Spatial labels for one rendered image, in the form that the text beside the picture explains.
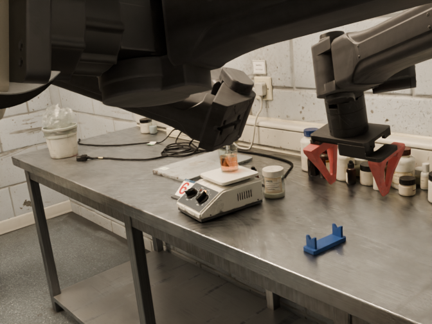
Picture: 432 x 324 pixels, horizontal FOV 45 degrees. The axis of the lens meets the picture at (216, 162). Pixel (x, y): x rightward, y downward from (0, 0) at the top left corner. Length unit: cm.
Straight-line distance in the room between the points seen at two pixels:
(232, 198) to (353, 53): 78
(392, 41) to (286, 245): 68
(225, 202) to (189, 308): 99
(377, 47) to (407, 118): 102
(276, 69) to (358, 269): 100
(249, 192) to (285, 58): 64
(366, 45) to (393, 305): 50
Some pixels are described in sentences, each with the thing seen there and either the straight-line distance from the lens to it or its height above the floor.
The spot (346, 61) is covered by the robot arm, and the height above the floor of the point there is 118.
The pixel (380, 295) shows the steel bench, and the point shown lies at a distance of 98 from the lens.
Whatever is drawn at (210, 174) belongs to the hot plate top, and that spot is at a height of 84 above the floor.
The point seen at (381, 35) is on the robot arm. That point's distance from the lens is 58.
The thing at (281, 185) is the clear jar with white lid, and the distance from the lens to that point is 142.
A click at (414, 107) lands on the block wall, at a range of 158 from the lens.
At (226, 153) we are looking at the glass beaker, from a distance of 137.
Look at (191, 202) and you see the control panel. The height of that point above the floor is 79.
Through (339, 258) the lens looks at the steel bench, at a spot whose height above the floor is 75.
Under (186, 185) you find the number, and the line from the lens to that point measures 151.
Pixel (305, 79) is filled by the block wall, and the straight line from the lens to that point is 180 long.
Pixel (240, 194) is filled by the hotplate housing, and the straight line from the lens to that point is 135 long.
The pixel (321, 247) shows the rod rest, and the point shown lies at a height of 76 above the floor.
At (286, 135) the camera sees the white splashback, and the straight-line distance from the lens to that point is 184.
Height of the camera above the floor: 125
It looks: 16 degrees down
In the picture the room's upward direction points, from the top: 6 degrees counter-clockwise
